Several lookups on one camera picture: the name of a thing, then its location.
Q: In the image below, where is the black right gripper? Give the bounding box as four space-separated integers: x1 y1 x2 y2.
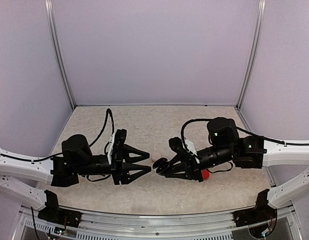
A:
163 145 235 183

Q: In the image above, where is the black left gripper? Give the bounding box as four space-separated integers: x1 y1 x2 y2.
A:
75 143 151 185

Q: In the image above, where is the black earbud charging case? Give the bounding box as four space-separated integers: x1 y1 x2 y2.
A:
152 157 170 176

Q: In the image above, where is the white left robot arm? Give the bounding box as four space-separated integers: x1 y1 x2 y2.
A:
0 130 151 223

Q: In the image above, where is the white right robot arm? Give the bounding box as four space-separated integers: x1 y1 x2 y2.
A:
156 117 309 222

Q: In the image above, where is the red round object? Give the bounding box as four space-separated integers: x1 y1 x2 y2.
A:
201 169 210 181

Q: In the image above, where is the pink round lid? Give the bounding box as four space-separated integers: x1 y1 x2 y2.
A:
150 152 162 163

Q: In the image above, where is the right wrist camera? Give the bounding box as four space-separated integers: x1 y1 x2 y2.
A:
168 137 196 156

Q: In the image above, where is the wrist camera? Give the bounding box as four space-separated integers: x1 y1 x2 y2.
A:
168 137 196 156
106 129 127 165

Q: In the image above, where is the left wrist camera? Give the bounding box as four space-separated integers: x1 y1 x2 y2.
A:
106 129 127 165

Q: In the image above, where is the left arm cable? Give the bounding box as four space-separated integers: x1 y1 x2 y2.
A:
88 108 115 148

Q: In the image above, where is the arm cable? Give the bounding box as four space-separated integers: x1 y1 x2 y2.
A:
180 117 309 153
88 108 115 148

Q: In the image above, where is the front aluminium rail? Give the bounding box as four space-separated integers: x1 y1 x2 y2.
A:
12 202 303 240

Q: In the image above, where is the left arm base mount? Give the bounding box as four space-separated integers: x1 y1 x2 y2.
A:
37 206 82 228

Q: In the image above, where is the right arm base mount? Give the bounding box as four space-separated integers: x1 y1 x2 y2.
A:
233 205 278 227

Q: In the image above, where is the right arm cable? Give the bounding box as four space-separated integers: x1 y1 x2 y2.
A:
180 117 309 153

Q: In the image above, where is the right aluminium frame post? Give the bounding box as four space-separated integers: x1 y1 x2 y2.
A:
236 0 267 111

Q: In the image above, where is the aluminium frame post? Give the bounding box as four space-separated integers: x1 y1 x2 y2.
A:
44 0 77 111
236 0 267 111

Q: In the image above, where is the left aluminium frame post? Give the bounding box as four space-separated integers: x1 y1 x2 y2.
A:
44 0 77 111

